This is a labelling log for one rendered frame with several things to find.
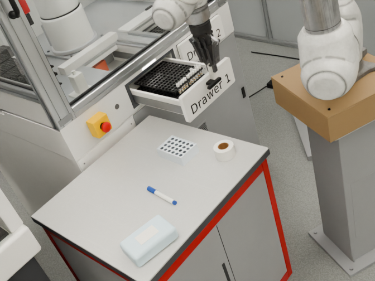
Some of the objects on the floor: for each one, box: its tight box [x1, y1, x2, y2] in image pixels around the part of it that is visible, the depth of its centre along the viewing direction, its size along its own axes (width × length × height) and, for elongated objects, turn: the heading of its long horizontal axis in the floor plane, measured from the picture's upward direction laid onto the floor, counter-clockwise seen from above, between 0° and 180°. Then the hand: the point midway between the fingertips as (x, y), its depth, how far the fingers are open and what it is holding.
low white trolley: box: [31, 115, 292, 281], centre depth 188 cm, size 58×62×76 cm
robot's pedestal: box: [307, 119, 375, 278], centre depth 196 cm, size 30×30×76 cm
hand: (212, 71), depth 179 cm, fingers closed, pressing on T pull
